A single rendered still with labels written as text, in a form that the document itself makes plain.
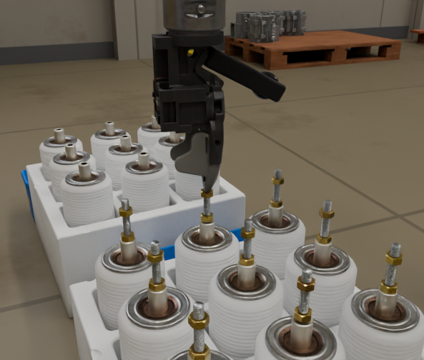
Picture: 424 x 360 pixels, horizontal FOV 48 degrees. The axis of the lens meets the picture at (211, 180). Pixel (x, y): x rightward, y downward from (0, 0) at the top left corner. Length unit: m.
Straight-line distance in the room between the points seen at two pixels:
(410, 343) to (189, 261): 0.30
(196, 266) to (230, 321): 0.11
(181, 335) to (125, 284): 0.12
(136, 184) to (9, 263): 0.40
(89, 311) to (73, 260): 0.23
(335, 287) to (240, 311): 0.14
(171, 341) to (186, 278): 0.17
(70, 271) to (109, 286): 0.29
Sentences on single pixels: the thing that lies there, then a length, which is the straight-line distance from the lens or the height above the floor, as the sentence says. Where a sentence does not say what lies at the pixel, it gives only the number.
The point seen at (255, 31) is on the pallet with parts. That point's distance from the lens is 3.56.
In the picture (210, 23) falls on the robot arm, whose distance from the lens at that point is 0.58.
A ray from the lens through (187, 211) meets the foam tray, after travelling 0.96.
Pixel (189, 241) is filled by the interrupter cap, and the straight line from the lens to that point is 0.70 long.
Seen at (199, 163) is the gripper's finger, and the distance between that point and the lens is 0.63.
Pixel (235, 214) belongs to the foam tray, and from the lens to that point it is 1.02.
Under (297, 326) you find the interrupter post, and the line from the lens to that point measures 0.52.
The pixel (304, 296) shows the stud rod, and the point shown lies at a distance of 0.50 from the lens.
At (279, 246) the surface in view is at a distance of 0.73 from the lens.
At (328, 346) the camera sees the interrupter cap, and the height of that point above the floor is 0.25.
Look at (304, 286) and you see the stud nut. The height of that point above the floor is 0.33.
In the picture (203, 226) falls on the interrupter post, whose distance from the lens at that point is 0.69.
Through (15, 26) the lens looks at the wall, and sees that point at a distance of 3.75.
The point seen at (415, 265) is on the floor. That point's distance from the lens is 1.19.
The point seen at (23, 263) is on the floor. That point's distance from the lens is 1.19.
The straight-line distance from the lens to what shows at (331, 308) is 0.67.
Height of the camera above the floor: 0.61
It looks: 24 degrees down
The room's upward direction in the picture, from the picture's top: straight up
